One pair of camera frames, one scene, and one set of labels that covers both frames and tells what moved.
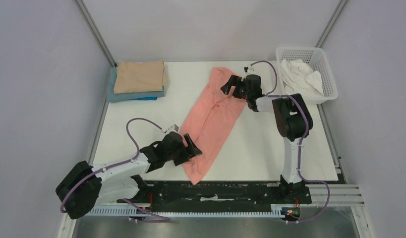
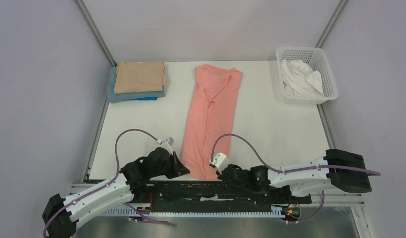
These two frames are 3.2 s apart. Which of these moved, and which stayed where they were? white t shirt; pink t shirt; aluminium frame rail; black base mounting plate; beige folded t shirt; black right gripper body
Moved: pink t shirt; black right gripper body
Stayed: aluminium frame rail; white t shirt; black base mounting plate; beige folded t shirt
